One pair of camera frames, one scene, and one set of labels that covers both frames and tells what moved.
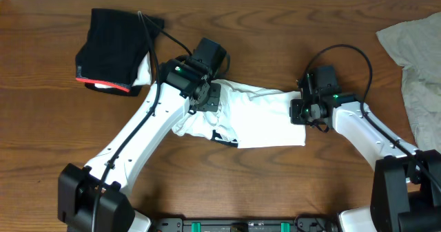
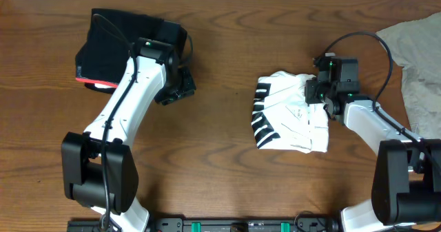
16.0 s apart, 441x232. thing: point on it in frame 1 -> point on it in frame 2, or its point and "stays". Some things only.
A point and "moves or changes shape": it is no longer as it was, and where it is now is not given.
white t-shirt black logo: (247, 117) moves or changes shape
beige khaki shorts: (416, 46) stays
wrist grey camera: (211, 53) -> (173, 34)
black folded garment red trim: (116, 45) stays
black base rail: (302, 224) stays
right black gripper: (296, 118) -> (311, 97)
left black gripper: (209, 98) -> (180, 91)
